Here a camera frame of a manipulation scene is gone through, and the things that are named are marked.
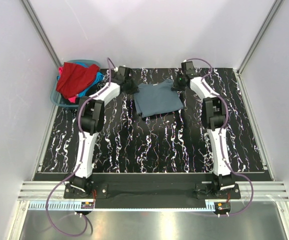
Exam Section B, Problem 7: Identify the aluminium frame post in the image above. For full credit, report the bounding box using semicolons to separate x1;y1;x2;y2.
20;0;62;67
236;0;284;75

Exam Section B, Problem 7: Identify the white slotted cable duct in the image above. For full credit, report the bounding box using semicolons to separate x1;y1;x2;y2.
29;199;227;212

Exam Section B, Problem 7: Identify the red t shirt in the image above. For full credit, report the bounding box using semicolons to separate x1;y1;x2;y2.
56;62;100;99

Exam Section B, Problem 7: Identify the pink garment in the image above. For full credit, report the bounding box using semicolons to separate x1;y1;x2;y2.
68;96;77;104

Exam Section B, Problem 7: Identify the teal plastic laundry basket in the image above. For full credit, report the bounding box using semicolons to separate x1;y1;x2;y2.
50;59;101;108

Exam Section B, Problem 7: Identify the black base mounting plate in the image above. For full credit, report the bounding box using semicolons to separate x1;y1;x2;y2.
64;182;241;200

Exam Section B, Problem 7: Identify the aluminium frame post right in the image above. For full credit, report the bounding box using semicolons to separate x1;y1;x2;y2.
236;0;284;75

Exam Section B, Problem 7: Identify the black garment in basket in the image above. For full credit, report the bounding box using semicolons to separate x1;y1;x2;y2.
60;85;99;108

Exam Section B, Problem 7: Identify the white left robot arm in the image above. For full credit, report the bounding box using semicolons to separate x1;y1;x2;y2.
69;66;139;198

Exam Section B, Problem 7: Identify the grey-blue t shirt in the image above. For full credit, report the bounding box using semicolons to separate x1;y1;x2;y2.
134;79;184;118

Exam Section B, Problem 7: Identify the aluminium front rail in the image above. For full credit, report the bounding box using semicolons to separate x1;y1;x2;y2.
18;181;289;202

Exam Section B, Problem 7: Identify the aluminium frame post left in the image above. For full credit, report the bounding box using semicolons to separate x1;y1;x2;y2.
20;0;62;67

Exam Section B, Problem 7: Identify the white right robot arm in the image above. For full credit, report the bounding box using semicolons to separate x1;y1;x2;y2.
171;58;235;198

